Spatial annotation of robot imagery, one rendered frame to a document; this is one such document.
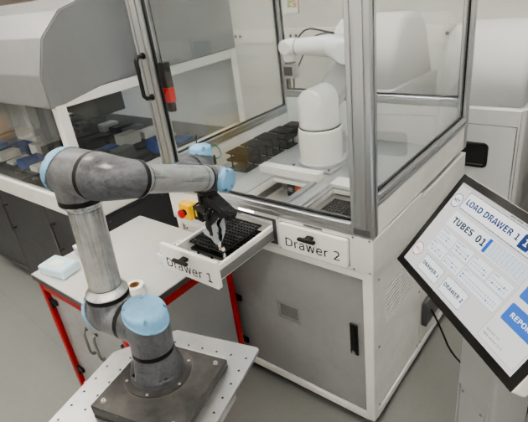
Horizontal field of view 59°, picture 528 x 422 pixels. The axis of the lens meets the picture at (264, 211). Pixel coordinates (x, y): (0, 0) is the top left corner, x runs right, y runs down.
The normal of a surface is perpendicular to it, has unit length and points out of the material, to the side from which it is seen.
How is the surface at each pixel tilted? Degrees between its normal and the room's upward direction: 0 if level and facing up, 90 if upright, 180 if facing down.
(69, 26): 90
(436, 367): 0
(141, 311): 10
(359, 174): 90
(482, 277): 50
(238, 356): 0
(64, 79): 90
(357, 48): 90
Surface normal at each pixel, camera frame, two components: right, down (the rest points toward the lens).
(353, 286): -0.61, 0.42
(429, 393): -0.11, -0.89
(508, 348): -0.82, -0.43
